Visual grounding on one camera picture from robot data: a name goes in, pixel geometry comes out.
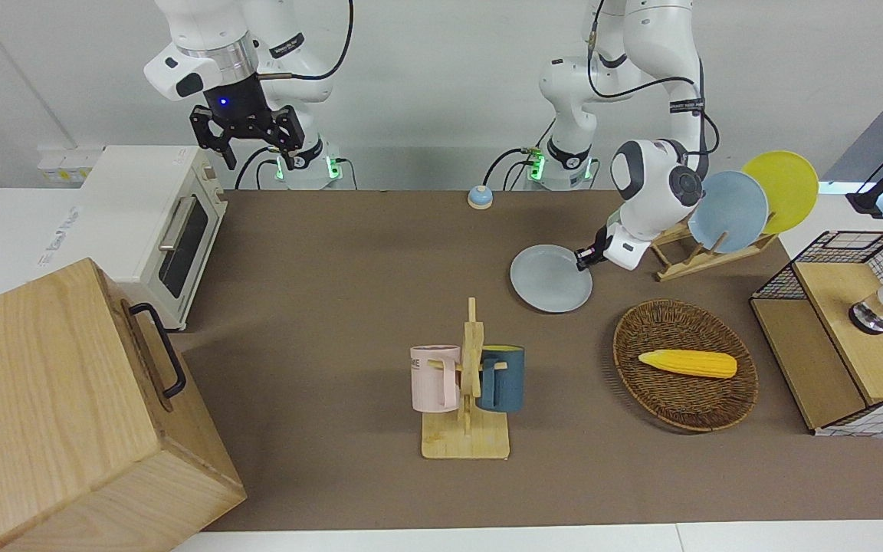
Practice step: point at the blue service bell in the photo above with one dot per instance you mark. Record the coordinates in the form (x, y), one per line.
(480, 198)

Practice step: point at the white toaster oven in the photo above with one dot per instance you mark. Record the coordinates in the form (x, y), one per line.
(135, 192)

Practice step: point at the yellow corn cob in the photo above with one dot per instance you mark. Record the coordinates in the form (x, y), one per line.
(687, 363)

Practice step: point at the yellow plate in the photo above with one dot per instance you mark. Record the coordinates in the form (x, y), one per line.
(790, 184)

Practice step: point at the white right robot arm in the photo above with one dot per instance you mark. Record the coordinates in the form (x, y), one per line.
(204, 23)

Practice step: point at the wooden plate rack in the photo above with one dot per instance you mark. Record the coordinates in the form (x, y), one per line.
(687, 268)

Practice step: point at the wooden mug rack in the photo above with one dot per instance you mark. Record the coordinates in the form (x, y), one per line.
(466, 441)

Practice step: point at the white wall socket strip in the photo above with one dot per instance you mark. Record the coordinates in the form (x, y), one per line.
(66, 165)

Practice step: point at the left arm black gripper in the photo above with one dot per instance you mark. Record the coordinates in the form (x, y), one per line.
(602, 244)

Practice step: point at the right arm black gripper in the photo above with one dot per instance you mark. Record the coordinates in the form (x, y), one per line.
(234, 107)

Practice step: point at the dark blue mug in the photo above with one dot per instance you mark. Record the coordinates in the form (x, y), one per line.
(507, 379)

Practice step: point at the brown table mat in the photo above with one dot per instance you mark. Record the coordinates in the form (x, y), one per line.
(319, 460)

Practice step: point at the gray round plate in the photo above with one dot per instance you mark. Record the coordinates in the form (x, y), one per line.
(545, 280)

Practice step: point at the light blue plate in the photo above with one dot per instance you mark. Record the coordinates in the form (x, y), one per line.
(733, 211)

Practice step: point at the light wooden box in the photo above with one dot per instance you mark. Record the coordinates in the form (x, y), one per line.
(43, 422)

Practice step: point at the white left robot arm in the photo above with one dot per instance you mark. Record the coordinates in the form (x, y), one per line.
(648, 184)

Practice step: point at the brown wicker basket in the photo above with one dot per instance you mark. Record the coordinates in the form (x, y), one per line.
(687, 402)

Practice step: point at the pink mug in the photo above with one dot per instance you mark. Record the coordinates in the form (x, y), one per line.
(432, 379)

